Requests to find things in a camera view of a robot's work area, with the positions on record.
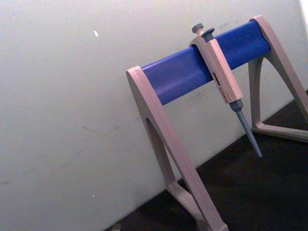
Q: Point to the beige pipette stand blue bar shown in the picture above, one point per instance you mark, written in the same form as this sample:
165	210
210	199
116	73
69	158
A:
179	76

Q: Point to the beige pipette with grey tip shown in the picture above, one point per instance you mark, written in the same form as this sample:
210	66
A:
222	79

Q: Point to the black table cloth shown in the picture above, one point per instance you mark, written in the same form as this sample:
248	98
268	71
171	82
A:
252	187

